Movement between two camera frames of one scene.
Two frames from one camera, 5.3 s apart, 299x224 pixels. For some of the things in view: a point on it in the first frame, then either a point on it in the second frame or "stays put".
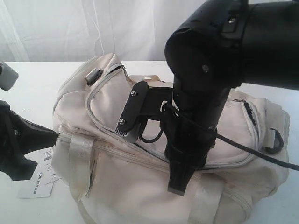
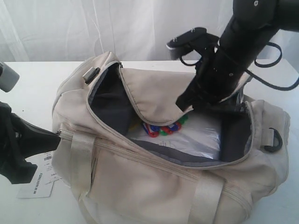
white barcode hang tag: (43, 158) stays put
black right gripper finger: (180, 171) → (195, 94)
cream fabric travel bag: (107, 178) stays put
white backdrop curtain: (137, 31) stays put
